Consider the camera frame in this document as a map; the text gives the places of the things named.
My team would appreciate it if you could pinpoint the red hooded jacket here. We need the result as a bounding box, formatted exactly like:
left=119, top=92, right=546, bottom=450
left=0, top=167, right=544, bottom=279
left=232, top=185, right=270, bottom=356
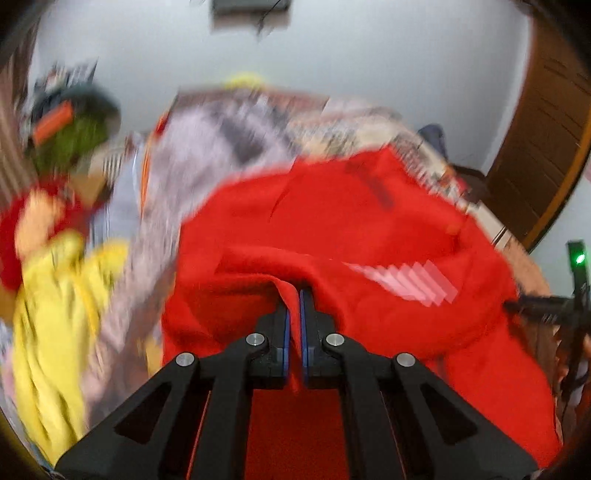
left=161, top=148, right=561, bottom=467

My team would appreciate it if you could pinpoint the brown wooden door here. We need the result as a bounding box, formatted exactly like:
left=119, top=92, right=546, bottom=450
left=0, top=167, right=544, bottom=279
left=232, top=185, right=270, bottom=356
left=487, top=15, right=590, bottom=250

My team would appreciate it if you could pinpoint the yellow garment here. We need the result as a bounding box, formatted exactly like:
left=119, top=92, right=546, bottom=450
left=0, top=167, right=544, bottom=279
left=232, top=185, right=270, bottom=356
left=12, top=230, right=129, bottom=464

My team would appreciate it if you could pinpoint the blue grey backpack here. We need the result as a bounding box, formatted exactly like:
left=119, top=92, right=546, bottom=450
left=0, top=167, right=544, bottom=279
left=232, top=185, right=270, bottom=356
left=418, top=123, right=449, bottom=160

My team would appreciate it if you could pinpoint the red plush toy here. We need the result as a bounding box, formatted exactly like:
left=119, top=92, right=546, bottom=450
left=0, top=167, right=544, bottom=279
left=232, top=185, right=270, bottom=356
left=1, top=174, right=106, bottom=291

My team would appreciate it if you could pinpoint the newspaper print blanket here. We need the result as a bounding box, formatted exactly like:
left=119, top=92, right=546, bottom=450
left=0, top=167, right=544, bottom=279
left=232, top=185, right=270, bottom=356
left=82, top=85, right=555, bottom=425

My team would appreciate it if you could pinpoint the striped brown curtain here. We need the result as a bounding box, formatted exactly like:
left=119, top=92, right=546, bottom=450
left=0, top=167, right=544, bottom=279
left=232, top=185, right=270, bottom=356
left=0, top=20, right=39, bottom=209

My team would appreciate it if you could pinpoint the green orange clutter pile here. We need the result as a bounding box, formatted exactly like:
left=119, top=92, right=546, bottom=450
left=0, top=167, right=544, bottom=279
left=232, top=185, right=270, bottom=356
left=23, top=59, right=120, bottom=176

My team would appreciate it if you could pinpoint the yellow pillow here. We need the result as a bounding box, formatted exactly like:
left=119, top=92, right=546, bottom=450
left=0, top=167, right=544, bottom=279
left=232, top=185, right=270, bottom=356
left=223, top=72, right=266, bottom=90

